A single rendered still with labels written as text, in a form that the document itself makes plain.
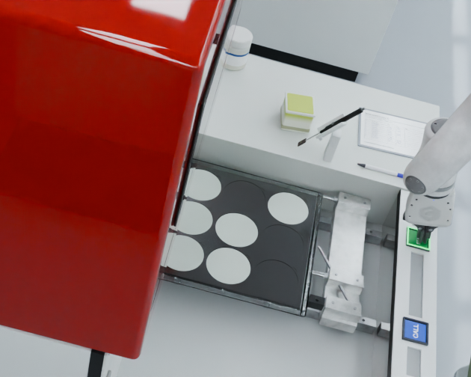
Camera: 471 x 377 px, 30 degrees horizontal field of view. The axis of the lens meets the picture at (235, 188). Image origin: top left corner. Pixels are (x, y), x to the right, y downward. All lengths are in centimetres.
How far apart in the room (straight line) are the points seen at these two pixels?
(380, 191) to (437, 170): 44
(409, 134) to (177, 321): 80
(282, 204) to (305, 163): 12
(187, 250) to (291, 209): 30
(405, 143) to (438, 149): 54
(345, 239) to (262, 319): 29
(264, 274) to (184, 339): 23
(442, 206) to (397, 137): 39
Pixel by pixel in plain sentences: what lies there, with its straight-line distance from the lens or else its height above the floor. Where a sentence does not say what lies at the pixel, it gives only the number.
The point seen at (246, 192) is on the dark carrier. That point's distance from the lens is 207.
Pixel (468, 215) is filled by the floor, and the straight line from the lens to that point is 360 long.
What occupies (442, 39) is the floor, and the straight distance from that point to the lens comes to 446.
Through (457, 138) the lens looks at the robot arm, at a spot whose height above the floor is 135.
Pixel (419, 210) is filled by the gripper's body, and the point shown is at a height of 108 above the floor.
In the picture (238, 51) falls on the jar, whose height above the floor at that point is 103.
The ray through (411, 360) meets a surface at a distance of 184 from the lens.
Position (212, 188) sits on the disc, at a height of 90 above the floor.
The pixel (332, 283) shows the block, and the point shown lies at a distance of 196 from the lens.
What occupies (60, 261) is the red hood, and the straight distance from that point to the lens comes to 121.
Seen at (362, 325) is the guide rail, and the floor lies 85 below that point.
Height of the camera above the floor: 239
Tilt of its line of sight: 46 degrees down
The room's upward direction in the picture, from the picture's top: 16 degrees clockwise
